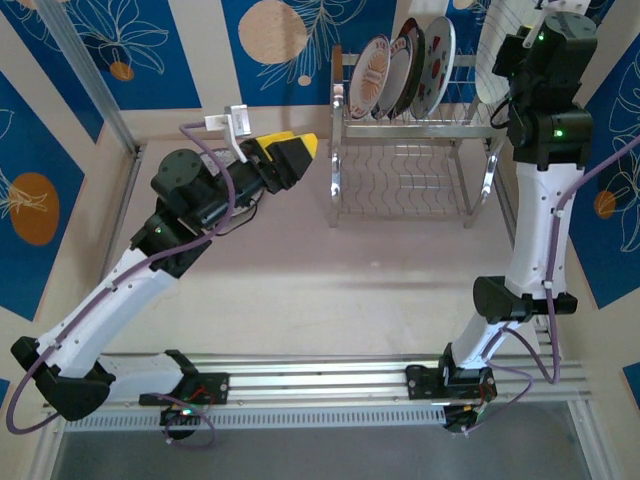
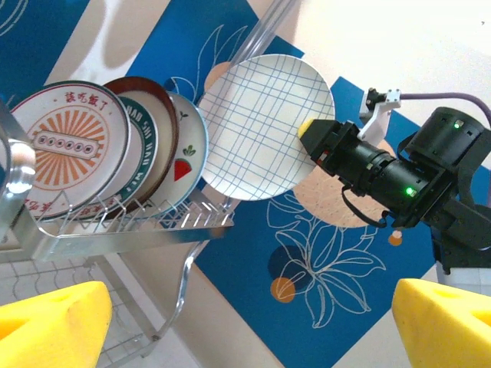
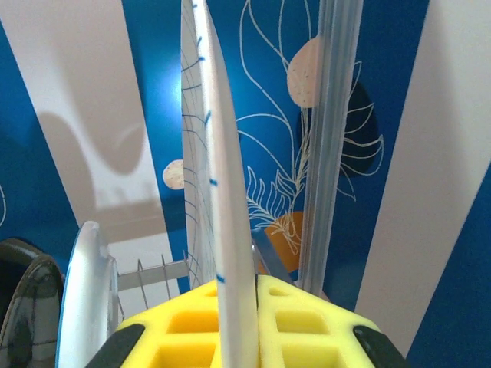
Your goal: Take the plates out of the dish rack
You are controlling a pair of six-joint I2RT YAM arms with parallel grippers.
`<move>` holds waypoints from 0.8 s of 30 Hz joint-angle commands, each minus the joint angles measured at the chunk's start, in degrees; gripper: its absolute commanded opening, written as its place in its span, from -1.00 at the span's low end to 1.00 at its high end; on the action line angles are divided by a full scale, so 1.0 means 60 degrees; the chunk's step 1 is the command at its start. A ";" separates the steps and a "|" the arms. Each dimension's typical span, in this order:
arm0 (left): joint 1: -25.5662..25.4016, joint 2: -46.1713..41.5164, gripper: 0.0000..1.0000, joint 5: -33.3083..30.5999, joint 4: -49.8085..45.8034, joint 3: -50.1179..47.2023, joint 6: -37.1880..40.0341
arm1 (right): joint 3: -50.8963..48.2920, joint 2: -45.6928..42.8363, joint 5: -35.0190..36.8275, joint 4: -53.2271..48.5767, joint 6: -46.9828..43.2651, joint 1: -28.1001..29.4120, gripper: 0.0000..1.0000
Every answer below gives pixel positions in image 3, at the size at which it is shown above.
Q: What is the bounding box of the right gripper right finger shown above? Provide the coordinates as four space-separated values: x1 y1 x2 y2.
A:
255 274 410 368

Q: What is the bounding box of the white strawberry print plate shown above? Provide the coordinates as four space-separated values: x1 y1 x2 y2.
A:
56 220 120 368

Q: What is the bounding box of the aluminium frame post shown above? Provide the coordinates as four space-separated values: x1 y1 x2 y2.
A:
297 0 364 302

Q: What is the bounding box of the black plate red rim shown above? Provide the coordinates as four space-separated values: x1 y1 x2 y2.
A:
0 237 66 368

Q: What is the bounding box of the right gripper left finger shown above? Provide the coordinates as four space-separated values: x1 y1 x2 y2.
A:
86 278 224 368

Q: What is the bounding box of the steel two-tier dish rack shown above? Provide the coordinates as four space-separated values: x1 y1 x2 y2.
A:
110 225 298 321

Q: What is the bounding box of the white blue grid plate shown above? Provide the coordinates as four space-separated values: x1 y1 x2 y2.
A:
179 0 262 368

